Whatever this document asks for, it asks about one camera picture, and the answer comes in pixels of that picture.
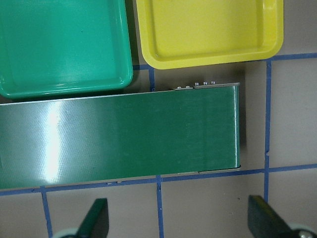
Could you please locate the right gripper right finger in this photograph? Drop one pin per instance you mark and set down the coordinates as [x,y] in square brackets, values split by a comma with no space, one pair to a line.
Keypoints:
[264,222]

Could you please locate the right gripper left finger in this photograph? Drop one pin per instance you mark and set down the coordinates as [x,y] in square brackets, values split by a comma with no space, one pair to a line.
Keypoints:
[96,222]

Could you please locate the green conveyor belt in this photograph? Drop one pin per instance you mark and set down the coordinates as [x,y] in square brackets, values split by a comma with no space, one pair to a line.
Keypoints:
[119,136]

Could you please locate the green plastic tray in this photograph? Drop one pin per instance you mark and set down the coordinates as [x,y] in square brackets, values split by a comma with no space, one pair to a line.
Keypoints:
[57,47]

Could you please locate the yellow plastic tray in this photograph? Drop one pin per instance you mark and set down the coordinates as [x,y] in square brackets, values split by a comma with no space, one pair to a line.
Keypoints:
[187,33]

